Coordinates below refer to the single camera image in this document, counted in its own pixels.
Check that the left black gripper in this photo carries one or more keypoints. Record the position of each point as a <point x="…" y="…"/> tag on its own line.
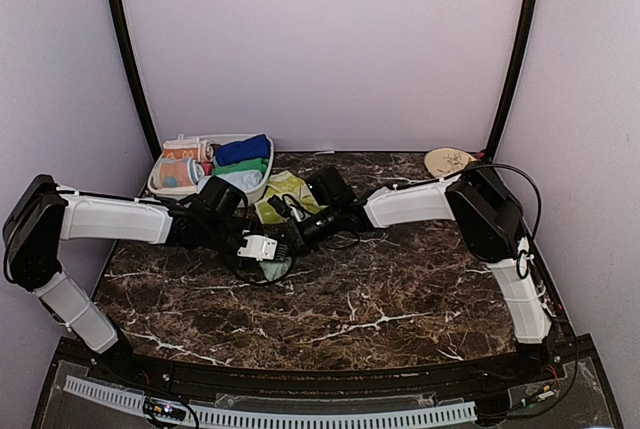
<point x="255" y="225"/>

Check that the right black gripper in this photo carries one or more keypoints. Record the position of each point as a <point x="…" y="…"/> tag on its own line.
<point x="290" y="233"/>

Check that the sage green towel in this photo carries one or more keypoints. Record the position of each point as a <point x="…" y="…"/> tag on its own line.
<point x="274" y="271"/>

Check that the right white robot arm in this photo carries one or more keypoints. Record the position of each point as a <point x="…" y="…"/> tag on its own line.
<point x="488" y="216"/>

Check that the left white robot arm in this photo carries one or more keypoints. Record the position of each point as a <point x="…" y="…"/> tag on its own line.
<point x="47" y="214"/>

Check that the yellow-green patterned towel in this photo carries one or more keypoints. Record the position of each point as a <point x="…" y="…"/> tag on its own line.
<point x="290" y="189"/>

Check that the pale blue rolled towel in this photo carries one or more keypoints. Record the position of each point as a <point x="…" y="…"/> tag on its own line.
<point x="247" y="180"/>

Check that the pink red rolled towel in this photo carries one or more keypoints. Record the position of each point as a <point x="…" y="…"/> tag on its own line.
<point x="207" y="160"/>

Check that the green rolled towel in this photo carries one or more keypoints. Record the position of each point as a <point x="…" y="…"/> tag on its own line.
<point x="257" y="164"/>

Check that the orange blue rolled towel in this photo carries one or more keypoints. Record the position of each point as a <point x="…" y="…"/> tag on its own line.
<point x="175" y="173"/>

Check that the white plastic basket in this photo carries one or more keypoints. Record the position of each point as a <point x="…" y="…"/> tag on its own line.
<point x="219" y="139"/>

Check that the orange patterned rolled towel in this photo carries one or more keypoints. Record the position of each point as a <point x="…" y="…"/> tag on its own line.
<point x="185" y="147"/>

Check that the cream bird-pattern plate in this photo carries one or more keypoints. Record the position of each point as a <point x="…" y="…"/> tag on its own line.
<point x="445" y="161"/>

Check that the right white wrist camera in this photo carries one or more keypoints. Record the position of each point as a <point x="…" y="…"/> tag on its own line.
<point x="286" y="206"/>

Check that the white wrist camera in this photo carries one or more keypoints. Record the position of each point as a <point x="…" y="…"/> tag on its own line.
<point x="257" y="247"/>
<point x="286" y="206"/>

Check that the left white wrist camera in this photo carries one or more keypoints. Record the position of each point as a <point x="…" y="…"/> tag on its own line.
<point x="257" y="247"/>

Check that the white slotted cable duct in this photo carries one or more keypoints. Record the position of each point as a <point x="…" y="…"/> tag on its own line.
<point x="166" y="413"/>

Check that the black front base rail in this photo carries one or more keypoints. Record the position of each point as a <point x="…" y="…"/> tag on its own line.
<point x="184" y="373"/>

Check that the left black frame post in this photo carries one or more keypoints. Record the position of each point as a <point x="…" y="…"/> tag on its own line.
<point x="128" y="58"/>

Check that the black frame post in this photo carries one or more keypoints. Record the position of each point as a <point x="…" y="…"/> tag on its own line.
<point x="128" y="58"/>
<point x="513" y="72"/>

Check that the right black frame post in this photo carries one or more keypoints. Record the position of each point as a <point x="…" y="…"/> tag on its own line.
<point x="513" y="72"/>

